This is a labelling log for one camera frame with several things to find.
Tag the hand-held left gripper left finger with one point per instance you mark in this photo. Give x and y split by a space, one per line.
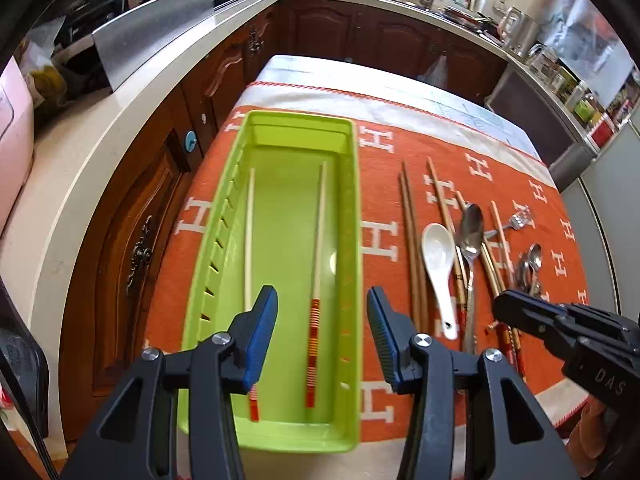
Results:
262 340

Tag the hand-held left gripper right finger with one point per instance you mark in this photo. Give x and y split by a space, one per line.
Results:
385 340

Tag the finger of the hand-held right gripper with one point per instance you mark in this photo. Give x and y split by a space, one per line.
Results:
525 312

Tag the small metal spoon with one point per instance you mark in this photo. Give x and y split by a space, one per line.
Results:
535 257
522 270

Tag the bamboo chopstick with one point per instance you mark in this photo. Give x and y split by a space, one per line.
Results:
442 200
487 270
501 235

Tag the metal fork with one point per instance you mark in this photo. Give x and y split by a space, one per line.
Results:
517 221

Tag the large metal spoon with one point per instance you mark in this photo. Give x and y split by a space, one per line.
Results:
472 230

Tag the white ceramic spoon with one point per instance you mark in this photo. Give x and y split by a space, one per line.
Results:
439 255

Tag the green plastic utensil tray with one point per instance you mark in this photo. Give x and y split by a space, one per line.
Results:
285 240

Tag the person's right hand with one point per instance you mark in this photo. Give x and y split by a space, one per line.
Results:
590 435

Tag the orange printed blanket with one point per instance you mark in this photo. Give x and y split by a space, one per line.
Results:
385 200

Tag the grey refrigerator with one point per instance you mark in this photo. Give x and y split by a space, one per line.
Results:
605 185

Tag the blue cabinet knob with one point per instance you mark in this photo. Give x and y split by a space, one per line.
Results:
190 141

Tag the dark framed object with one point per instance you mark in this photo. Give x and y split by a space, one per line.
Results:
20 360

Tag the hanging plastic bag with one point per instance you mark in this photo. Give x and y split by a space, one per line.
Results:
434 72

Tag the white patterned tablecloth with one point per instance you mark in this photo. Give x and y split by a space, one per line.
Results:
350 77

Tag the steel electric kettle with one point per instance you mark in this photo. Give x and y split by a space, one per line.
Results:
517 30

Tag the white kitchen countertop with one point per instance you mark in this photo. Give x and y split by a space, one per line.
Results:
150 75

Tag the brown wooden kitchen cabinets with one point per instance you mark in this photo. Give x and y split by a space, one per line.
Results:
380 35

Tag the pink rice cooker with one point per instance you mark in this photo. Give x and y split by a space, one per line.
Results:
12 145

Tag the steel splash guard plate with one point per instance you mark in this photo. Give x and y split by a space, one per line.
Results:
150 35

